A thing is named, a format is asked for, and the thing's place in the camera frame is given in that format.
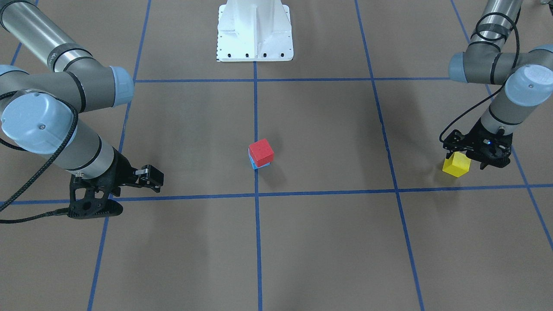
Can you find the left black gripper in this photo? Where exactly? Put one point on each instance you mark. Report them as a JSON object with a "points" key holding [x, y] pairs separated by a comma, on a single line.
{"points": [[480, 132]]}

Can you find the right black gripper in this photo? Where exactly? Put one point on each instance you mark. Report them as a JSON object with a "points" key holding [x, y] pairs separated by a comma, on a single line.
{"points": [[119, 169]]}

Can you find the yellow block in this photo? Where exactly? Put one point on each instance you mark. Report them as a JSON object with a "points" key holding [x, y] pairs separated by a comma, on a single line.
{"points": [[457, 164]]}

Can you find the red block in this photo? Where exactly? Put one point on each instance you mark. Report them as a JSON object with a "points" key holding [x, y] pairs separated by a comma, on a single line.
{"points": [[261, 152]]}

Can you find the blue block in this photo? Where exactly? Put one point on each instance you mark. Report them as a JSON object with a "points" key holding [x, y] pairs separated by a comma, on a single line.
{"points": [[255, 167]]}

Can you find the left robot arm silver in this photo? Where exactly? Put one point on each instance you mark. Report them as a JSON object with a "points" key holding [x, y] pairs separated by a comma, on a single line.
{"points": [[524, 80]]}

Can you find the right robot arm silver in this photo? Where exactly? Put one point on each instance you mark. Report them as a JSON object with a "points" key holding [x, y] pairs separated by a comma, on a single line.
{"points": [[38, 109]]}

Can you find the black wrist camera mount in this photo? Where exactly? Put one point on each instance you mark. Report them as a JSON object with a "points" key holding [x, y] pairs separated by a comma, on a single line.
{"points": [[89, 198]]}

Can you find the white pedestal column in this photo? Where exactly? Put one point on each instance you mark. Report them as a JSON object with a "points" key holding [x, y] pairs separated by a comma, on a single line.
{"points": [[254, 31]]}

